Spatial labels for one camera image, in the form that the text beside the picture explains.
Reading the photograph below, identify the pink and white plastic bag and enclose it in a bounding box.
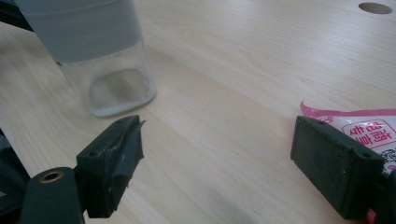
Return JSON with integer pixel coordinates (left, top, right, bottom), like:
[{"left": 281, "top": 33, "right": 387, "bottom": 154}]
[{"left": 299, "top": 101, "right": 396, "bottom": 175}]

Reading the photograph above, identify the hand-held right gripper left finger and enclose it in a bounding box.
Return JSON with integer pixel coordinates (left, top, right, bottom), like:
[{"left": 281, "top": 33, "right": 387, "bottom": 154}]
[{"left": 75, "top": 114, "right": 147, "bottom": 219}]

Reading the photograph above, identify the clear jar with grey lid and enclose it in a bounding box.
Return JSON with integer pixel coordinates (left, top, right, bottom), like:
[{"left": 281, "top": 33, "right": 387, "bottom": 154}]
[{"left": 13, "top": 0, "right": 157, "bottom": 119}]

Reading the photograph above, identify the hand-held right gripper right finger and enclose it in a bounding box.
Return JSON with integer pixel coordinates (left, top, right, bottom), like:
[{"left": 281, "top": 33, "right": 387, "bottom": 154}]
[{"left": 290, "top": 115, "right": 386, "bottom": 220}]

